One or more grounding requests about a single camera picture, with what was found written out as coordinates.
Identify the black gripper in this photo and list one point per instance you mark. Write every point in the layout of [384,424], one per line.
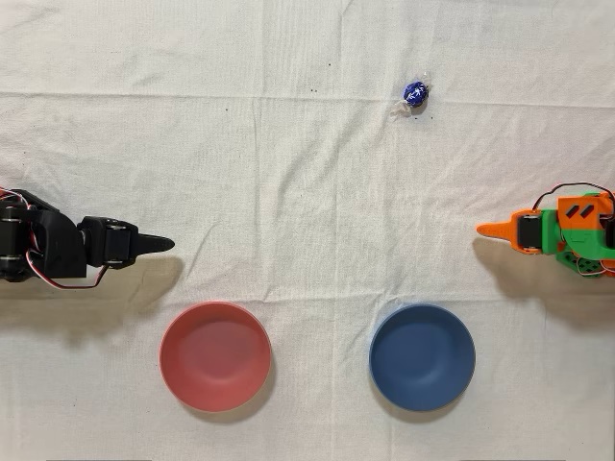
[113,242]

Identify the orange green gripper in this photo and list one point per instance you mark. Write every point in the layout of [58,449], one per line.
[529,230]

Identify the blue candy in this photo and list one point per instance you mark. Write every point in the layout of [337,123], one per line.
[414,93]

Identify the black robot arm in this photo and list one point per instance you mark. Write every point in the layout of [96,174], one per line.
[53,245]

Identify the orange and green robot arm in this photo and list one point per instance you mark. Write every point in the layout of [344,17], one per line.
[581,240]

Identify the pink bowl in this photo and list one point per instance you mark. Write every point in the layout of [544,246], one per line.
[215,357]

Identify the blue bowl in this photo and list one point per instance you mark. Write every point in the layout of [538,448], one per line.
[423,357]

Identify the white tablecloth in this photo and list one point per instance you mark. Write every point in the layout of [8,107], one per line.
[307,192]

